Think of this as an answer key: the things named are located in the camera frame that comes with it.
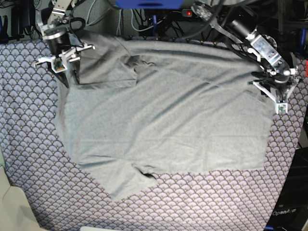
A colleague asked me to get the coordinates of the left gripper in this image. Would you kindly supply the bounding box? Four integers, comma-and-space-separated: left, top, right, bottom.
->
248, 69, 300, 114

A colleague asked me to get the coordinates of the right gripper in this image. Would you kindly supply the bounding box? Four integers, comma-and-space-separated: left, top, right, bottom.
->
35, 43, 95, 88

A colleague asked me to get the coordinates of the grey T-shirt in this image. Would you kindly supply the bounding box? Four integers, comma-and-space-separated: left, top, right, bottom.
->
54, 32, 274, 201

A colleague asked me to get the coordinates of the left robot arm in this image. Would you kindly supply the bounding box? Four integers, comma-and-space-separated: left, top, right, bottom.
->
191, 0, 299, 114

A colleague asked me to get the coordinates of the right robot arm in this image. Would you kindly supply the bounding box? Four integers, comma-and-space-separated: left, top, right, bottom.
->
34, 0, 95, 88

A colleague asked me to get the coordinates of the blue clamp at right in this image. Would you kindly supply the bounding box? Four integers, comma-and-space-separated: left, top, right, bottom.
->
296, 28, 308, 55

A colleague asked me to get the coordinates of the blue clamp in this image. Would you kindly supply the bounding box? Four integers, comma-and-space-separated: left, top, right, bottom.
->
296, 28, 308, 55
0, 15, 25, 44

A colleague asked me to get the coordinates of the blue clamp at left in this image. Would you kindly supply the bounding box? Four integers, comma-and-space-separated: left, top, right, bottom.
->
0, 15, 25, 44

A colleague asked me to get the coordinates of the black power strip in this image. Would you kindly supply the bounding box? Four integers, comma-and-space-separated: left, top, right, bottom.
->
181, 9, 199, 18

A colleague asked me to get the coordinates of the fan-patterned tablecloth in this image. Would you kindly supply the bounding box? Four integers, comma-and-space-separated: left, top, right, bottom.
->
0, 40, 308, 231

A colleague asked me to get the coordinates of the black OpenArm box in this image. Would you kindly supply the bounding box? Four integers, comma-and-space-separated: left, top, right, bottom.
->
264, 148, 308, 231

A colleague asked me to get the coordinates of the beige chair at corner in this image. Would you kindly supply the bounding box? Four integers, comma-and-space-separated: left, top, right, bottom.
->
0, 155, 43, 231

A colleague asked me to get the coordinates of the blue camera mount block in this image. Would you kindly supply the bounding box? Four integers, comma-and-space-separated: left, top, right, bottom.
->
116, 0, 183, 9

